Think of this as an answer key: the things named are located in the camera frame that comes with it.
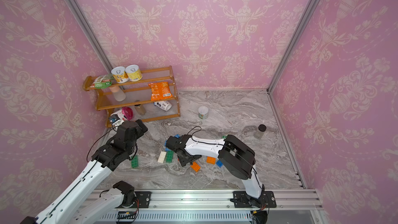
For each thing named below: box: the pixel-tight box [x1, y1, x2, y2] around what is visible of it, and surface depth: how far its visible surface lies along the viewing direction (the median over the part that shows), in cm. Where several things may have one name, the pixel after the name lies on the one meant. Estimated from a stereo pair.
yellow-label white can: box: [124, 64, 144, 82], surface depth 87 cm
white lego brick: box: [157, 150, 167, 164], surface depth 89 cm
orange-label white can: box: [110, 66, 129, 84], surface depth 87 cm
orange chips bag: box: [148, 81, 174, 102], surface depth 99 cm
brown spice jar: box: [134, 103, 147, 116], surface depth 102 cm
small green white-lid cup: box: [197, 105, 209, 120], surface depth 104 cm
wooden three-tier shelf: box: [82, 65, 181, 129], surface depth 99 cm
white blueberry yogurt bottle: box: [153, 100, 173, 112], surface depth 105 cm
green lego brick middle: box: [165, 150, 175, 163], surface depth 89 cm
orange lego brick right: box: [206, 156, 217, 165], surface depth 87 cm
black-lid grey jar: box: [253, 123, 267, 140], surface depth 91 cm
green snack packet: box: [89, 74, 115, 90], surface depth 84 cm
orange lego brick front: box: [190, 161, 201, 173], surface depth 85 cm
